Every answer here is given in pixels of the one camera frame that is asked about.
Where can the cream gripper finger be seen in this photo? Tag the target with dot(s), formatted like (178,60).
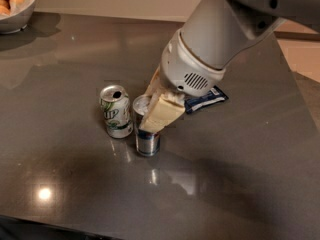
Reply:
(154,85)
(164,109)

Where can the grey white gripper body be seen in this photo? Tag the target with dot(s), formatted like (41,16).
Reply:
(186,71)

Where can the silver blue redbull can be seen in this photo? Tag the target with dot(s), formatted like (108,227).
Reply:
(147,144)

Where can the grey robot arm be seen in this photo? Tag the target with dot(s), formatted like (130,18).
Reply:
(196,57)

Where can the white green 7up can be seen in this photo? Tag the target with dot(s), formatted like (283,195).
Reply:
(115,105)

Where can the dark blue snack bar wrapper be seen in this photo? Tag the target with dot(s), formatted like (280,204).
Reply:
(213,96)

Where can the grey metal fruit bowl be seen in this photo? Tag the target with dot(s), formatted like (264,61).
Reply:
(20,13)

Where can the orange fruit lower left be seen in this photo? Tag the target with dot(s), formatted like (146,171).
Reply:
(4,10)

